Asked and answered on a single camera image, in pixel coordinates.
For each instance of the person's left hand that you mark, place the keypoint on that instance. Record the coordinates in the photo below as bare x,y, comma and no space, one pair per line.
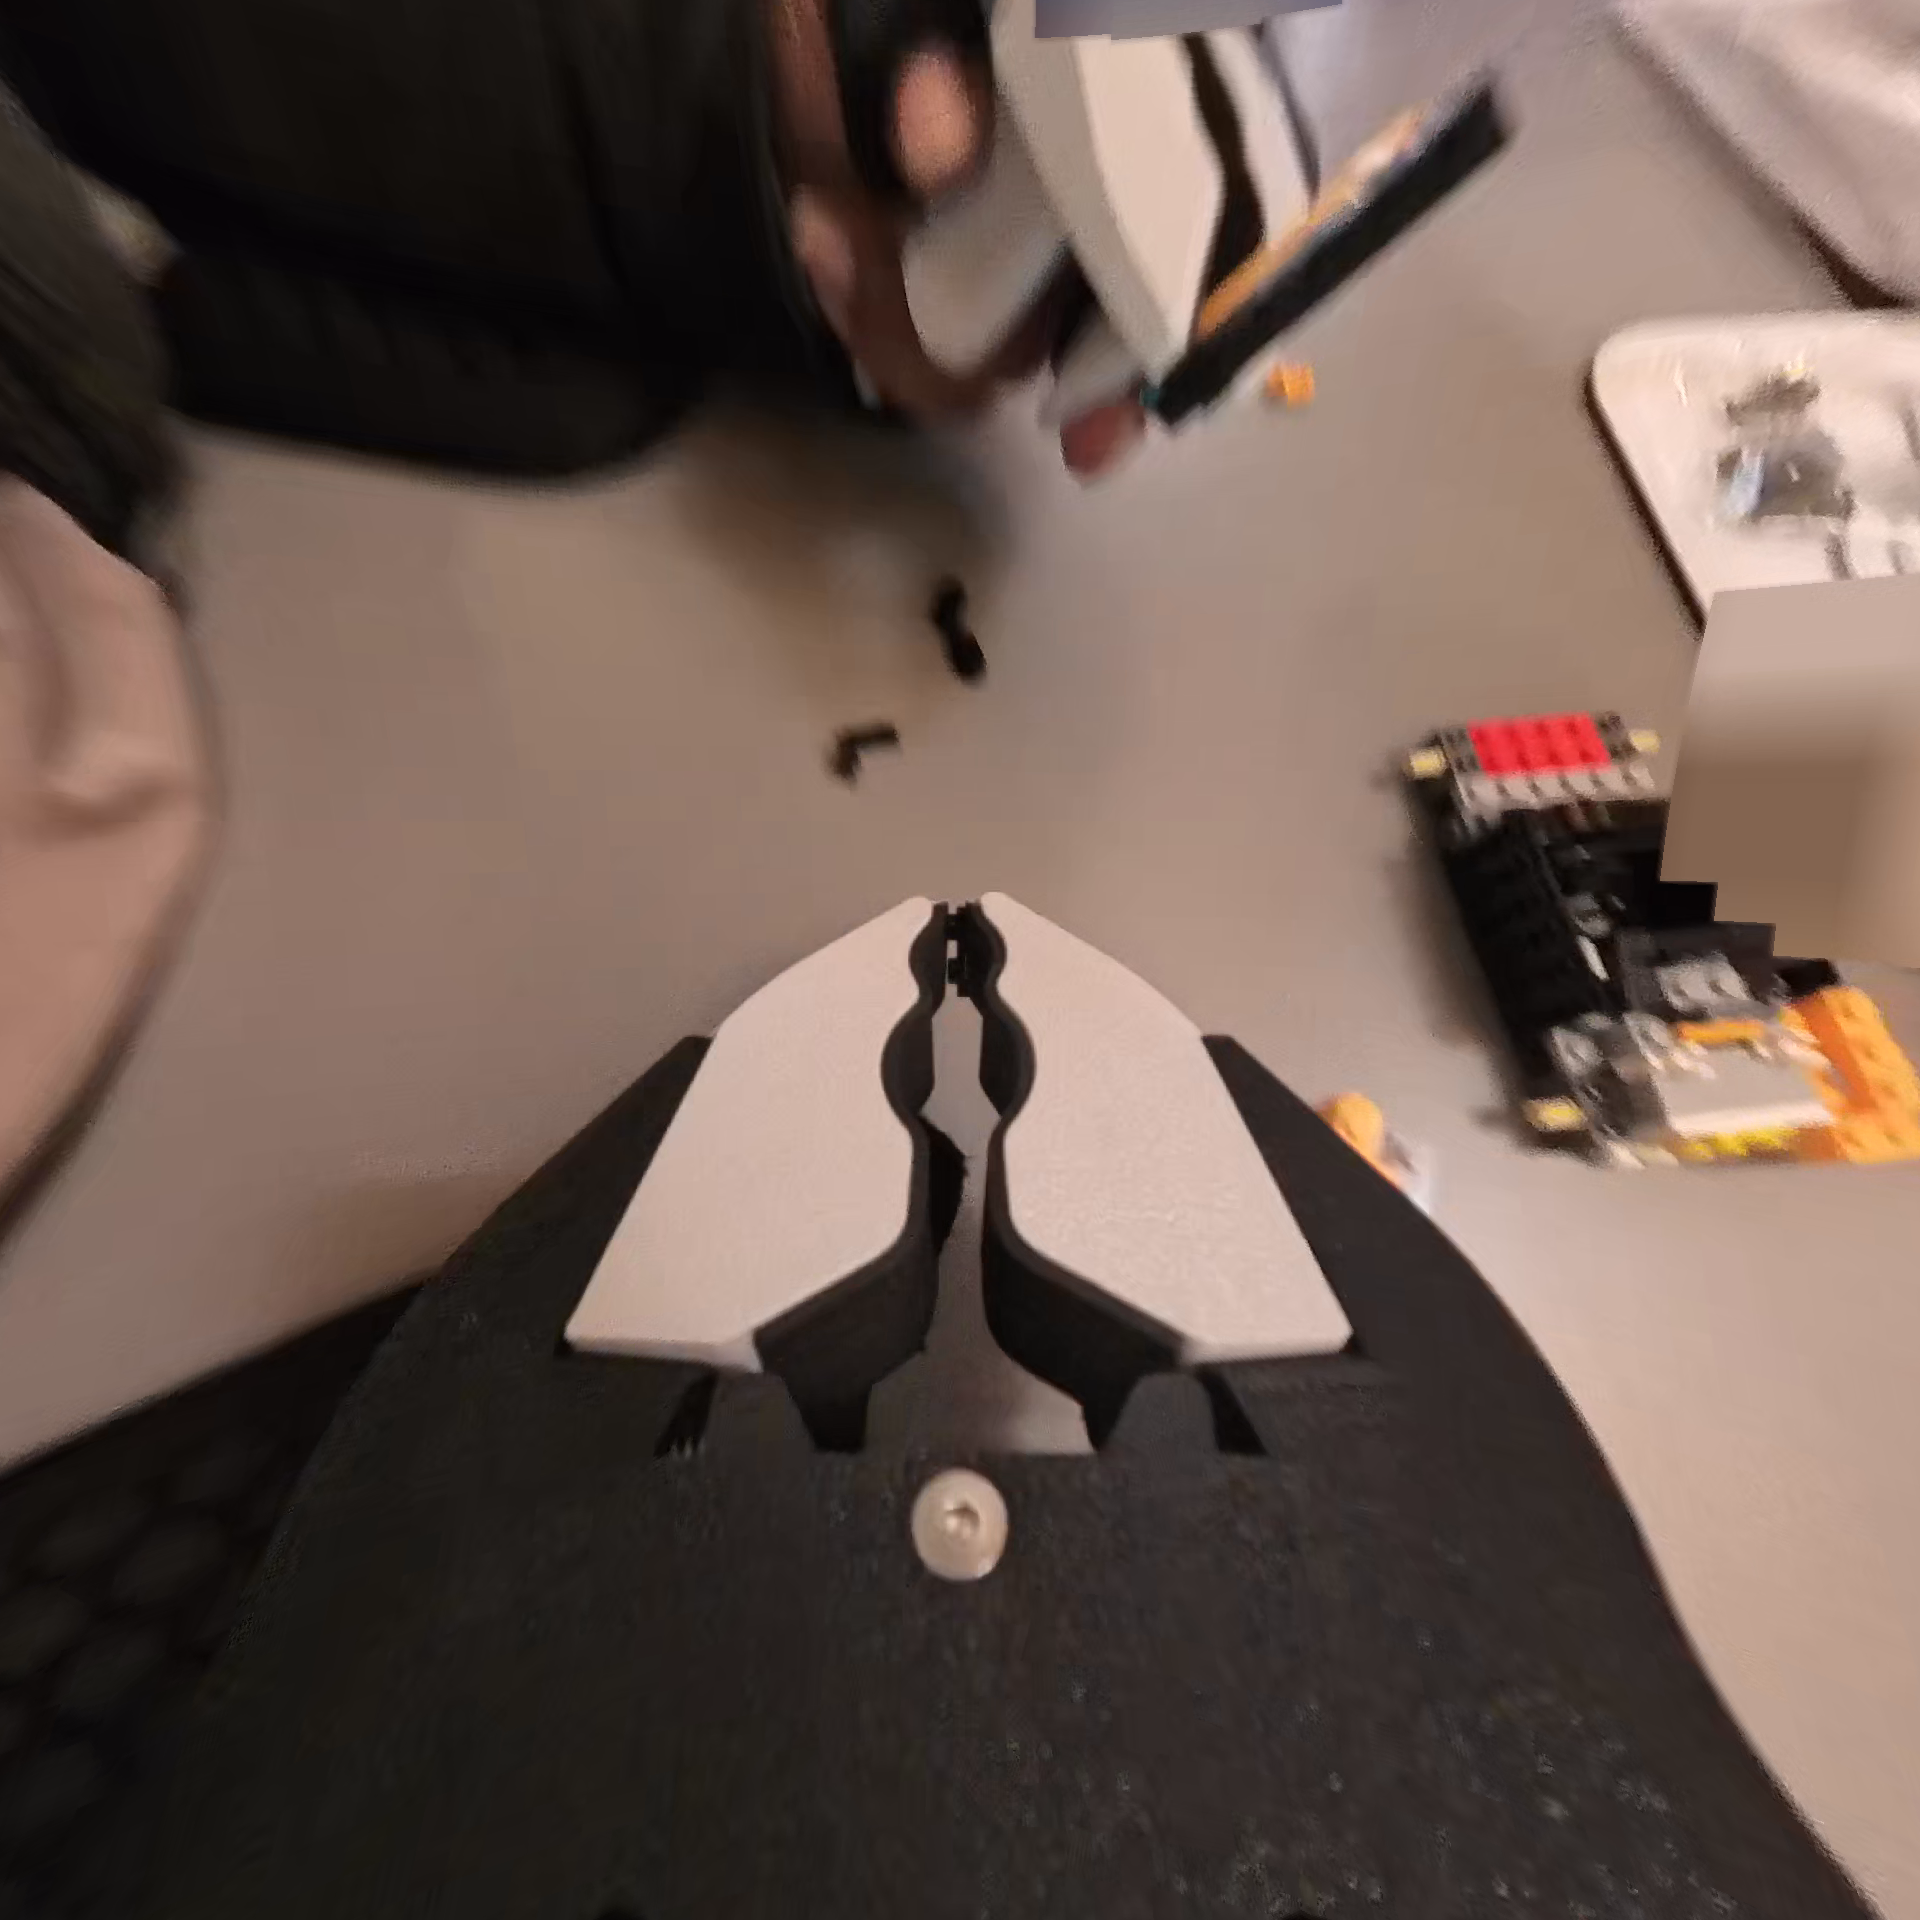
839,254

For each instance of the small black brick piece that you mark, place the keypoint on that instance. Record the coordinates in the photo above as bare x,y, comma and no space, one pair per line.
957,945

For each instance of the clear bag of parts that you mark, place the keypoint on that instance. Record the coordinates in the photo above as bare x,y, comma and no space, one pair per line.
1787,450

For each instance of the white book stand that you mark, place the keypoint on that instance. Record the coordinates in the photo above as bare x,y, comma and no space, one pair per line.
1651,450

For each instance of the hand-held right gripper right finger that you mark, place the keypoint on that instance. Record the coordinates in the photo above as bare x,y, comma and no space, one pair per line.
1155,1171

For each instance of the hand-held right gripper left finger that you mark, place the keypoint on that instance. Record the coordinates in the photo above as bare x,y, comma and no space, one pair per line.
765,1154

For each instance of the long black orange brick strip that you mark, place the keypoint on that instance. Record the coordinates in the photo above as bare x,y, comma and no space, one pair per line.
1349,224

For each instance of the black knobbly brick piece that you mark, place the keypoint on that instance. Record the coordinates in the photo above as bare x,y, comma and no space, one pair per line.
957,628

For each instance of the orange grey brick assembly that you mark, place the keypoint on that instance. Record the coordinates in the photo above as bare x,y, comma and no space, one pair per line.
1372,1147

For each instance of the small orange brick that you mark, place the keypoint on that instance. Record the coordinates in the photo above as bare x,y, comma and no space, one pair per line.
1293,384

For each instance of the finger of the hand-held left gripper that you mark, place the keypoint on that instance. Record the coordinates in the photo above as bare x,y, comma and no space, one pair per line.
1110,180
1267,119

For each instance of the black brick car chassis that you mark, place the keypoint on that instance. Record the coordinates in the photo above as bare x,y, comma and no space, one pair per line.
1546,930

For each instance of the black angled brick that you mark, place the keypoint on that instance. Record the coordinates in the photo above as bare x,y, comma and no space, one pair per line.
863,747

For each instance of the pink sweatshirt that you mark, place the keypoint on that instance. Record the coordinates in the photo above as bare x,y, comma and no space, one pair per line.
76,826

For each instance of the grey desk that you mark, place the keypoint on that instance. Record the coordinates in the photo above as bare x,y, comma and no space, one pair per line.
524,674

